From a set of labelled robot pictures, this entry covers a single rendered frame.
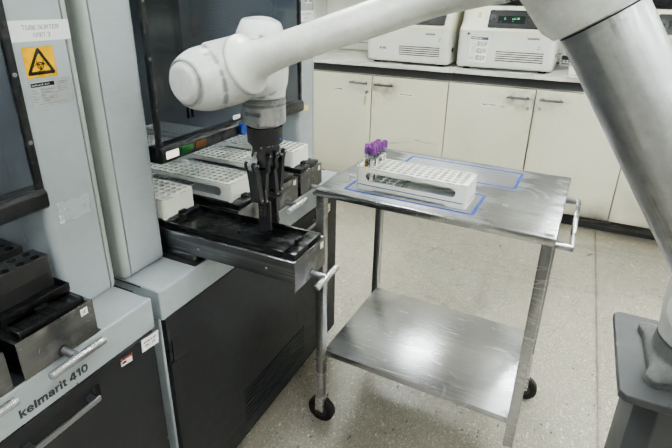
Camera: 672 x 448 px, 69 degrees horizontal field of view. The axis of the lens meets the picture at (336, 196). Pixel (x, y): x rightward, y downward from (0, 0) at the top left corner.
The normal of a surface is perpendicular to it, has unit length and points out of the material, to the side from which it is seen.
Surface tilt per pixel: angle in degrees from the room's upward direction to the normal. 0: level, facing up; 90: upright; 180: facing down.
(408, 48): 90
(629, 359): 0
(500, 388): 0
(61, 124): 90
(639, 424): 90
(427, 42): 90
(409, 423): 0
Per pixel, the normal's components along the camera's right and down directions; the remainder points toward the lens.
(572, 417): 0.02, -0.93
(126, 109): 0.90, 0.18
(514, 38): -0.43, 0.33
